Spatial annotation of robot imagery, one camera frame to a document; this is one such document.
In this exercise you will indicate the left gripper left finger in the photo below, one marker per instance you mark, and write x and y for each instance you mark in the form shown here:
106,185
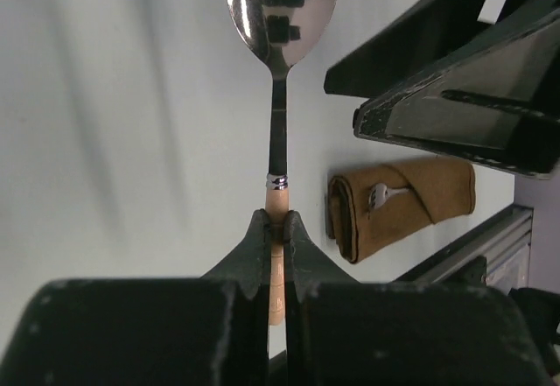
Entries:
209,330

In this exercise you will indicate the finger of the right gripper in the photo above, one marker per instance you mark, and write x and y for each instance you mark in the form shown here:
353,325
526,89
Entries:
429,35
497,106

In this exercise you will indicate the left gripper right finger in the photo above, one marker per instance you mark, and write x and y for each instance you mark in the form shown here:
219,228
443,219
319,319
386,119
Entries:
343,332

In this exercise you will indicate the brown cloth napkin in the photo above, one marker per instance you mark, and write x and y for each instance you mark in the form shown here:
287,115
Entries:
440,189

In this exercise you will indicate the silver metal fork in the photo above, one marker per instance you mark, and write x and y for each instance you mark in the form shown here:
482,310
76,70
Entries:
380,193

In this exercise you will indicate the spoon with wooden handle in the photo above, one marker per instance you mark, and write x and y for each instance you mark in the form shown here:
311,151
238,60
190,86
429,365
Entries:
280,33

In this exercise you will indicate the front aluminium rail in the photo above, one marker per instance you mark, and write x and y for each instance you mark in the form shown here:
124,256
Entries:
495,253

